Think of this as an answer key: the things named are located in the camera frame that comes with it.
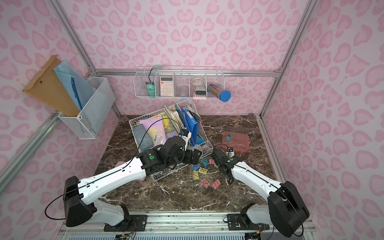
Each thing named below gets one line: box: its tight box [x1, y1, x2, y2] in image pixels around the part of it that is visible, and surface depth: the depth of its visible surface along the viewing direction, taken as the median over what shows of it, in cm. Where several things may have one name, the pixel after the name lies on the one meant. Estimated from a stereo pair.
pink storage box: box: [222, 131, 250, 153], surface depth 105 cm
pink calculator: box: [160, 76, 174, 97], surface depth 97 cm
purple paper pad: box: [139, 116, 167, 147], surface depth 85 cm
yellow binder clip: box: [198, 167, 208, 175], surface depth 91 cm
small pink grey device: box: [193, 86, 207, 100], surface depth 91 cm
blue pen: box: [71, 76, 83, 111], surface depth 68 cm
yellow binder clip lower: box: [192, 170, 200, 180], surface depth 90 cm
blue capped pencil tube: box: [207, 83, 232, 103], surface depth 86 cm
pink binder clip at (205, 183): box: [201, 178, 211, 189], surface depth 86 cm
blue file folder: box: [182, 107, 199, 147], surface depth 90 cm
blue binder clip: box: [192, 163, 201, 171], surface depth 92 cm
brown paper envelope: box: [23, 55, 81, 117], surface depth 70 cm
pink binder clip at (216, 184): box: [211, 179, 221, 190], surface depth 86 cm
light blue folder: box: [53, 60, 97, 112], surface depth 72 cm
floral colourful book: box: [149, 112, 179, 141], surface depth 86 cm
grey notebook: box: [133, 124, 154, 152], surface depth 78 cm
